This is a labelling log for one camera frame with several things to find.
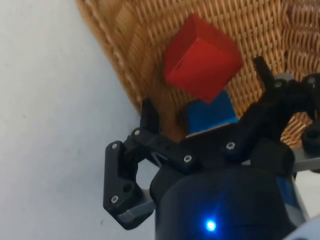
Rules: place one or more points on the red cube block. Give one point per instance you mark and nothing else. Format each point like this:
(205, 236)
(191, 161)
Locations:
(202, 62)

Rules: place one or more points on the blue cube block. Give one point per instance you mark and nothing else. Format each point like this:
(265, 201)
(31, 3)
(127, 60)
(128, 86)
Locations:
(212, 115)

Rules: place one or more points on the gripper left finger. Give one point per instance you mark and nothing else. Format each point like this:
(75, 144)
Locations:
(120, 172)

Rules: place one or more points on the wicker basket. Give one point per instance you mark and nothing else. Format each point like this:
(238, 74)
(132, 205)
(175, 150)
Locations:
(140, 37)

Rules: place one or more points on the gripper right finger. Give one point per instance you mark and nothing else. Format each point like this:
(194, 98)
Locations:
(265, 110)

